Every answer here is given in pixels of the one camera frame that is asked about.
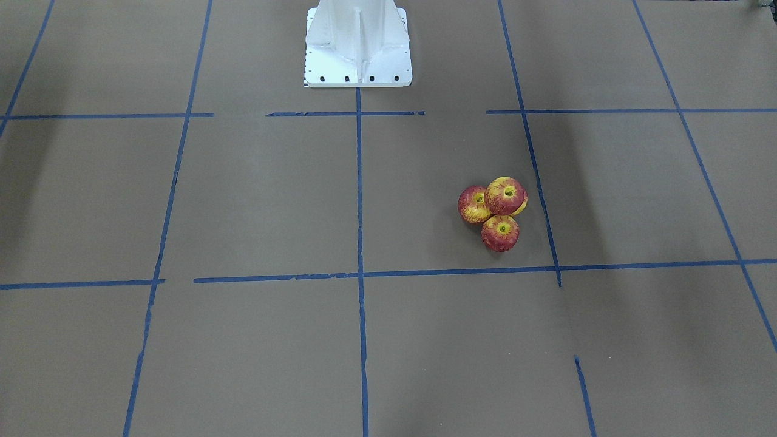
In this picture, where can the red yellow apple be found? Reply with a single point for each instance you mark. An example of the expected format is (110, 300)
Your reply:
(504, 195)
(521, 207)
(472, 205)
(500, 233)

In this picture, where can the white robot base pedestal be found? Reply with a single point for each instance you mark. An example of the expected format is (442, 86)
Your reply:
(357, 44)

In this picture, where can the red yellow apple front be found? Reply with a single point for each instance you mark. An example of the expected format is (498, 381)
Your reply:
(500, 233)

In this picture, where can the red yellow apple back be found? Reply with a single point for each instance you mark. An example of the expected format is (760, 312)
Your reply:
(521, 207)

